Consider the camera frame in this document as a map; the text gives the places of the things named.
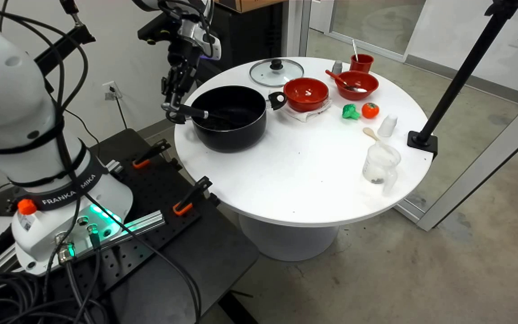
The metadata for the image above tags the glass pot lid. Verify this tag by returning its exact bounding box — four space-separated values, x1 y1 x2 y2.
248 57 305 90

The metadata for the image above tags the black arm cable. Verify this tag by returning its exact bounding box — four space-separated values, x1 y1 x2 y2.
0 0 90 185

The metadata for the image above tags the small white plastic bottle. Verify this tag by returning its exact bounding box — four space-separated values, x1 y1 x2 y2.
376 115 399 140

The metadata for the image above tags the black tripod pole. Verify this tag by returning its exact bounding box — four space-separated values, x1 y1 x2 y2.
406 0 518 158

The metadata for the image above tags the black cable bundle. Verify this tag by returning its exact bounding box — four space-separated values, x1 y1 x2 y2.
0 271 113 324

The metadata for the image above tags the white wall outlet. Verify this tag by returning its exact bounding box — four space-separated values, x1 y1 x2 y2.
100 79 122 102

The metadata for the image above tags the red plastic bowl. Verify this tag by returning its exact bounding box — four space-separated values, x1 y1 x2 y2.
282 75 331 115
334 70 381 102

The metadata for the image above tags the clear plastic measuring cup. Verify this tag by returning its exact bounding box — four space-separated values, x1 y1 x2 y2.
361 140 403 185

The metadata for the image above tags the aluminium profile rail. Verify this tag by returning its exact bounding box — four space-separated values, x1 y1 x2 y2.
0 208 167 275
102 158 124 176

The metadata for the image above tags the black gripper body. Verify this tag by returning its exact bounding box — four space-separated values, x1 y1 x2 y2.
163 41 203 82

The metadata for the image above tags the white cloth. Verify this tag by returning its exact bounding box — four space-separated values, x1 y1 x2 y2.
282 100 336 126

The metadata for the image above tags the red plastic spoon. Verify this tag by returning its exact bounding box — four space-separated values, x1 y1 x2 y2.
323 68 368 95

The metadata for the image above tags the small wooden spoon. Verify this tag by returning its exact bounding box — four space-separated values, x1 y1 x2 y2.
361 126 392 149

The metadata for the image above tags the red cup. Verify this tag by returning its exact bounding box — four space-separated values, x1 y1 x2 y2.
349 52 376 75

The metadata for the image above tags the black cabinet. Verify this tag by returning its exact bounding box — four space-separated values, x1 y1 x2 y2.
203 0 286 86

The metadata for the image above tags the green toy vegetable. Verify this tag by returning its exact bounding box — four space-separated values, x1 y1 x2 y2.
341 102 361 120

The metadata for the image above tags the aluminium partition frame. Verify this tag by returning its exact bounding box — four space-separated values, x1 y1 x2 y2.
392 82 518 232

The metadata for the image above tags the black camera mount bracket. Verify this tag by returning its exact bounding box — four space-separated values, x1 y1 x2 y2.
30 0 97 77

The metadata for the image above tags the white table pedestal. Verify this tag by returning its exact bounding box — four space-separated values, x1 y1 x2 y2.
237 214 340 262

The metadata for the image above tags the orange round button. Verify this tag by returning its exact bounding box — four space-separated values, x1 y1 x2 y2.
16 198 39 216

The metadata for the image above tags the black cooking pot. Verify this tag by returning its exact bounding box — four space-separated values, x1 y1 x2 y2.
167 84 289 153

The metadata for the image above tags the black clamp orange tip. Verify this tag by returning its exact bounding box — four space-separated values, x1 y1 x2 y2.
171 174 214 217
131 138 172 171

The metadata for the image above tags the orange toy tomato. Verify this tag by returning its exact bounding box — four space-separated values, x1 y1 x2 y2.
359 100 381 120

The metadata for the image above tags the black perforated breadboard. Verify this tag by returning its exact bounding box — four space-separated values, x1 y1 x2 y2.
48 140 212 302

